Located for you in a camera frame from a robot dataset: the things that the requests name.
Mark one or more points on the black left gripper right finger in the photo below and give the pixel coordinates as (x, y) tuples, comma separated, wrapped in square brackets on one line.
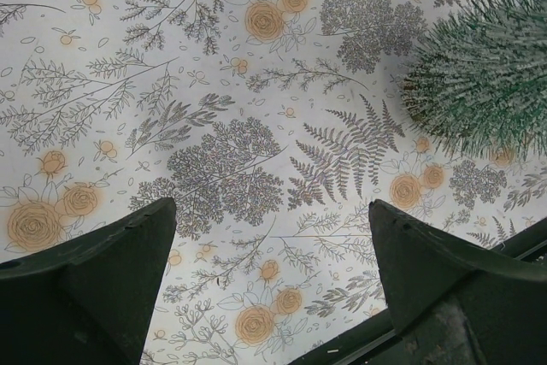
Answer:
[(457, 296)]

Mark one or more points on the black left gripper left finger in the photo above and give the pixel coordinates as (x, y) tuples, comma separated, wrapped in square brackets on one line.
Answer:
[(89, 300)]

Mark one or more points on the small green christmas tree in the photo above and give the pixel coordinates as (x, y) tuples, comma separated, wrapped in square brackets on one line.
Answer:
[(477, 80)]

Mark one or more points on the floral patterned table mat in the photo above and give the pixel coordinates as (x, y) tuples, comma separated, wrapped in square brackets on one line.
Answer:
[(272, 124)]

